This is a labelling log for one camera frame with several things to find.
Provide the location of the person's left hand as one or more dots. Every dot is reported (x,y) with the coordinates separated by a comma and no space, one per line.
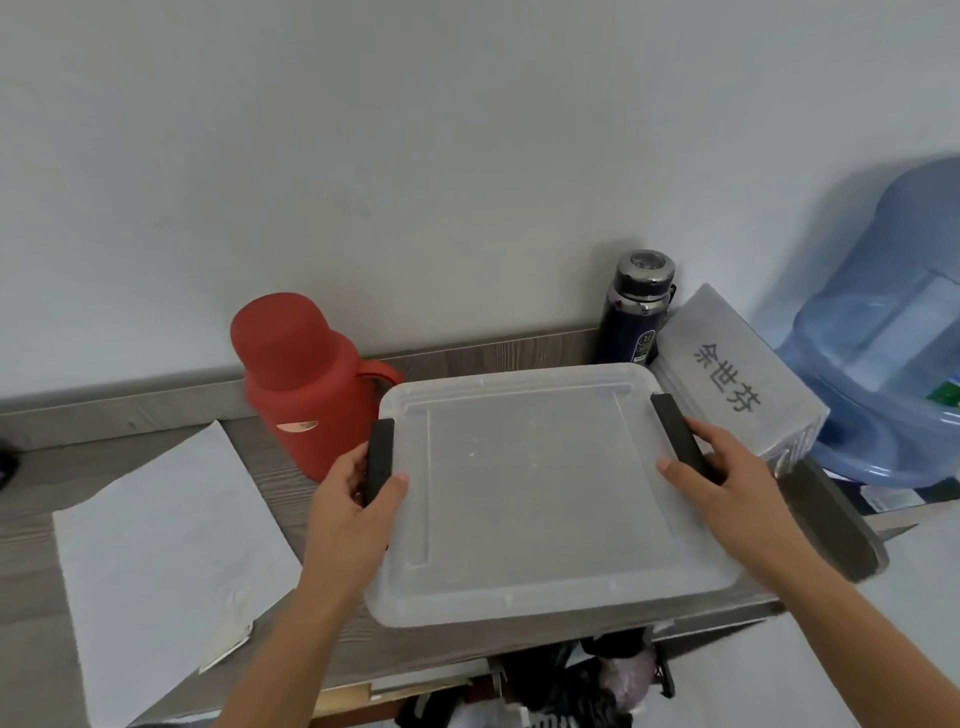
(345,525)

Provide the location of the person's right hand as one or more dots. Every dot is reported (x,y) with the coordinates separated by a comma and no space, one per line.
(742,502)

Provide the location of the person's right thumb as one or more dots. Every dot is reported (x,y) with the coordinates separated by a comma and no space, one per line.
(681,474)

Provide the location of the person's left thumb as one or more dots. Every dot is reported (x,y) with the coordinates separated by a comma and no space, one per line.
(390,493)

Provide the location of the clear plastic storage box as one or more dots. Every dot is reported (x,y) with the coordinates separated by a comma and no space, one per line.
(525,487)

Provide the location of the person's left forearm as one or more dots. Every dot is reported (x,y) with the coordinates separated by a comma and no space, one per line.
(289,652)

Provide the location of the person's right forearm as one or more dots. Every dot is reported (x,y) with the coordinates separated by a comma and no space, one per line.
(862,645)

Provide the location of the grey document file box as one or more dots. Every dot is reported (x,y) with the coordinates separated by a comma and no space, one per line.
(739,375)

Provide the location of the red thermos jug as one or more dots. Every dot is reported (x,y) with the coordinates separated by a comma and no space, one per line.
(300,375)

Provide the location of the dark blue thermos bottle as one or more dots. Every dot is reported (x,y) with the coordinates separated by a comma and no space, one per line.
(632,319)

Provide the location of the pink plastic bag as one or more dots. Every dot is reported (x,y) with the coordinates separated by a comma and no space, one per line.
(628,679)

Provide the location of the white paper sheet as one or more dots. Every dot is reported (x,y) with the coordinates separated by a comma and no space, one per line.
(157,555)

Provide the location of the blue water jug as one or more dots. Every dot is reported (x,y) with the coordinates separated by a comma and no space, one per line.
(885,345)

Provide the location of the black bag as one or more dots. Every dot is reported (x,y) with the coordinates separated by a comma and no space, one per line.
(555,690)

